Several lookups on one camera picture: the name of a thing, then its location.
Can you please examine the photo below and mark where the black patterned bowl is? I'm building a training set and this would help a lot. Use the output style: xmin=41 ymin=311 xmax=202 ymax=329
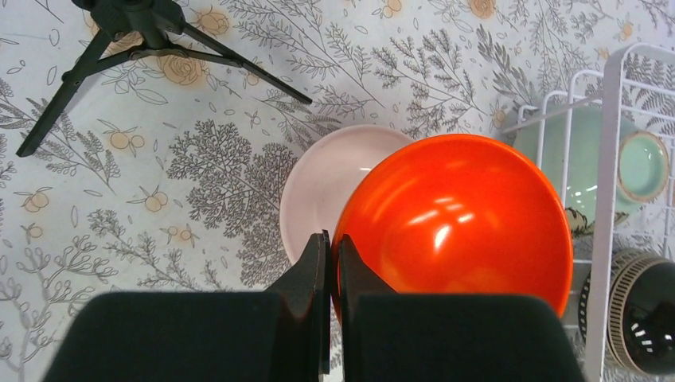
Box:
xmin=577 ymin=248 xmax=674 ymax=381

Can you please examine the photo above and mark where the orange bowl front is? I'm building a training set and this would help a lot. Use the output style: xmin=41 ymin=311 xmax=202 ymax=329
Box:
xmin=332 ymin=134 xmax=573 ymax=316

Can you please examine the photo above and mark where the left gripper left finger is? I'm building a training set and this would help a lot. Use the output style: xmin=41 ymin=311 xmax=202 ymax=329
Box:
xmin=45 ymin=232 xmax=330 ymax=381

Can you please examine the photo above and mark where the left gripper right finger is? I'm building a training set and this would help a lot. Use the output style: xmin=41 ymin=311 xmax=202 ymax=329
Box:
xmin=337 ymin=236 xmax=583 ymax=381

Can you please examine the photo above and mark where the floral tablecloth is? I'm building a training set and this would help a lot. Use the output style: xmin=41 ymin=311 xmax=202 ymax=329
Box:
xmin=1 ymin=1 xmax=674 ymax=381

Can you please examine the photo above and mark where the white pink bowl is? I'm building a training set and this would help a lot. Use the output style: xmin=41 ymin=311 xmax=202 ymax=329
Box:
xmin=279 ymin=125 xmax=413 ymax=264

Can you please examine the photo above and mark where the white wire dish rack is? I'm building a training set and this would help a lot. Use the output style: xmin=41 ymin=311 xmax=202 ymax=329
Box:
xmin=505 ymin=43 xmax=674 ymax=381

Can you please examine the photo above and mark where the pale green floral bowl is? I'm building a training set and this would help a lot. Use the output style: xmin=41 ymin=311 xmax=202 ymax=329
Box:
xmin=513 ymin=107 xmax=670 ymax=238

